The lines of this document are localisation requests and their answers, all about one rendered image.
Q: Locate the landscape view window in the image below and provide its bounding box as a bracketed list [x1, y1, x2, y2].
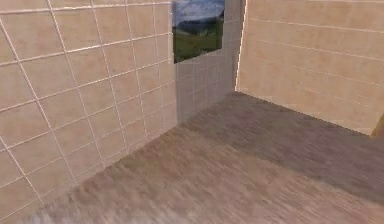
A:
[171, 0, 226, 65]

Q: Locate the brown wooden furniture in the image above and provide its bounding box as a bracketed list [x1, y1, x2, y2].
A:
[370, 113, 384, 138]

